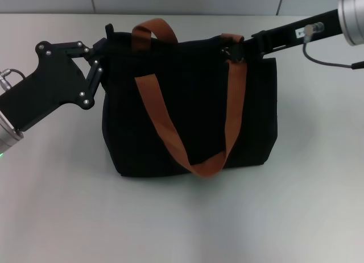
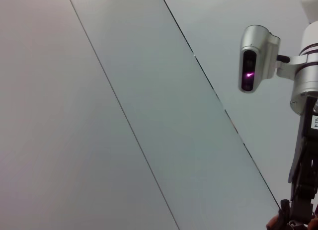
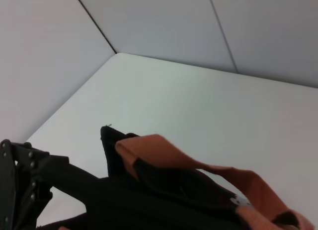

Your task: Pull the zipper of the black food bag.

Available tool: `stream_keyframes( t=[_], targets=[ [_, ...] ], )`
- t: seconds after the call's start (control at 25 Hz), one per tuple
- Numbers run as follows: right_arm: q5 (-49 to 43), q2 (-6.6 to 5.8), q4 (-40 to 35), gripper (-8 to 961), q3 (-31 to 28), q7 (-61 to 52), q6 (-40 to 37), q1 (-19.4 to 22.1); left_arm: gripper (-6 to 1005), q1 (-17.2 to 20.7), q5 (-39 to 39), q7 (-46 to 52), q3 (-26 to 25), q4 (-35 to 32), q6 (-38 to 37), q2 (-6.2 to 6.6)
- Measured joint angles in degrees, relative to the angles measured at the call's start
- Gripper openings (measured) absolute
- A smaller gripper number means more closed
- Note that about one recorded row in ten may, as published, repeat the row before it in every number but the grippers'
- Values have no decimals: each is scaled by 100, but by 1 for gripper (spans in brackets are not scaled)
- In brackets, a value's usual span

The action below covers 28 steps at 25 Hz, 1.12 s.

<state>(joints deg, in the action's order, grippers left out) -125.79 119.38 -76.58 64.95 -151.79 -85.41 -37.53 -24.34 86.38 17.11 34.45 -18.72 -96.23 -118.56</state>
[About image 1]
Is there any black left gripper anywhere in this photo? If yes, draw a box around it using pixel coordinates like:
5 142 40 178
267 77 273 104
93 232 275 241
0 37 108 132

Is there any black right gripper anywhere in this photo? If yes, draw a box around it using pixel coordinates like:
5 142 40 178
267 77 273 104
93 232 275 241
224 8 346 64

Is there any black fabric tote bag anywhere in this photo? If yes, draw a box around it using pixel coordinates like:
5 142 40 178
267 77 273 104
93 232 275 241
101 17 278 179

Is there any right gripper cable with plug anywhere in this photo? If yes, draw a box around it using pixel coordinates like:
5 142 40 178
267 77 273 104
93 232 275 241
295 22 364 71

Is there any gripper cable with plug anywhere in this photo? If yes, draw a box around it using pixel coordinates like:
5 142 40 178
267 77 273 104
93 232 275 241
0 69 27 92
295 22 364 71

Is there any left gripper cable with plug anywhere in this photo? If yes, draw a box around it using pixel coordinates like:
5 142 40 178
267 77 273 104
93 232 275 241
0 69 27 92

